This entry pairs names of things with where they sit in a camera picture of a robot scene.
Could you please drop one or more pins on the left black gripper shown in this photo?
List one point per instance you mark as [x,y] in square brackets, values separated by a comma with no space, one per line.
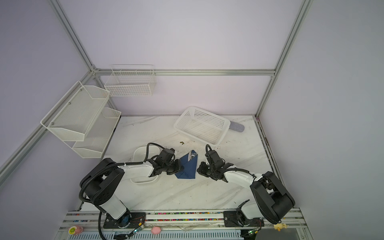
[179,167]

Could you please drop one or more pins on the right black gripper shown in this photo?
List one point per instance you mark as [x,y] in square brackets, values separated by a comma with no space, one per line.
[201,170]

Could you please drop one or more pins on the blue paper napkin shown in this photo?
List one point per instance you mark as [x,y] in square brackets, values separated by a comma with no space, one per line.
[189,165]

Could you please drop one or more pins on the white rectangular plastic tray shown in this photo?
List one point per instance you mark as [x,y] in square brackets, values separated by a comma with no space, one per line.
[142,174]

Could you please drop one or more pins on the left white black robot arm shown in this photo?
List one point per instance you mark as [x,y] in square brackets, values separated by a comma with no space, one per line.
[99,185]

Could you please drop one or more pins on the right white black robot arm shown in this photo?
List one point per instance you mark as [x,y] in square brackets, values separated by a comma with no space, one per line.
[272,200]

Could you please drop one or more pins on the white perforated plastic basket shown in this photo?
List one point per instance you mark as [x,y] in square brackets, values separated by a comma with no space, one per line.
[202,125]

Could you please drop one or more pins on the grey oval pouch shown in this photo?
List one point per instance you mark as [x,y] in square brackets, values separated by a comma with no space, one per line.
[237,127]

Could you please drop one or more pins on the pink round toy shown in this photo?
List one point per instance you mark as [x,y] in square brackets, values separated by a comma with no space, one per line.
[156,230]

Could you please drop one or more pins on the yellow toy figure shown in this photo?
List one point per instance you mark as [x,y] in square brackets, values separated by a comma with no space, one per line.
[280,227]

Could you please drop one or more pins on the white two-tier mesh shelf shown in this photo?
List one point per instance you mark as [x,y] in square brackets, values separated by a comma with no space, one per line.
[82,120]

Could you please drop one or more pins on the pink green toy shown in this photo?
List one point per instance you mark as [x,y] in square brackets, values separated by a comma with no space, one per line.
[75,230]

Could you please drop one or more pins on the white wire wall basket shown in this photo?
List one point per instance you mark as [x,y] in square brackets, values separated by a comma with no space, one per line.
[131,81]

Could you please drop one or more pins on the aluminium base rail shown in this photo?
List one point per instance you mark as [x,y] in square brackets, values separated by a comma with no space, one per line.
[180,225]

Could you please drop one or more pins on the aluminium frame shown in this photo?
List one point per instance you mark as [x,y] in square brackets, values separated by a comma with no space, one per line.
[174,38]

